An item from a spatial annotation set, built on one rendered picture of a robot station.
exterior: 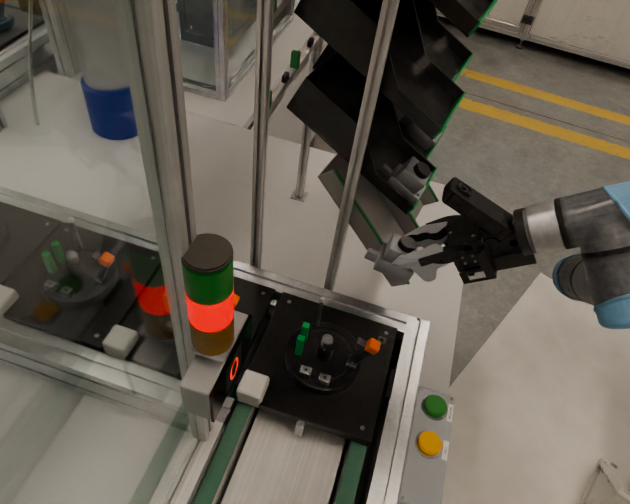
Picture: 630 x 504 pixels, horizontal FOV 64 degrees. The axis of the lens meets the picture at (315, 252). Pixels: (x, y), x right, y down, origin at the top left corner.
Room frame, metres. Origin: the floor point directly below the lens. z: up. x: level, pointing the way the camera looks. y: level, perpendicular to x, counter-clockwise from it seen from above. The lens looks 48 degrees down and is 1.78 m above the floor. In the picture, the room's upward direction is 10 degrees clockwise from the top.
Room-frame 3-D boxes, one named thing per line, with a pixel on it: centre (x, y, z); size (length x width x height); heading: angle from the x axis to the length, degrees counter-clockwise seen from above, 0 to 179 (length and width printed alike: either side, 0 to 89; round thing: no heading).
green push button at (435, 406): (0.43, -0.26, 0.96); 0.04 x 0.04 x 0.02
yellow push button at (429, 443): (0.36, -0.24, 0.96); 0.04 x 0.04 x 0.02
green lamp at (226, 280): (0.31, 0.10, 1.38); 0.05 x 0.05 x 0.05
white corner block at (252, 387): (0.40, 0.07, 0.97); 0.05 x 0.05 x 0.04; 80
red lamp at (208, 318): (0.31, 0.10, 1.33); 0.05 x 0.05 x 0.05
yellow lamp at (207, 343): (0.31, 0.10, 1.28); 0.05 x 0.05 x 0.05
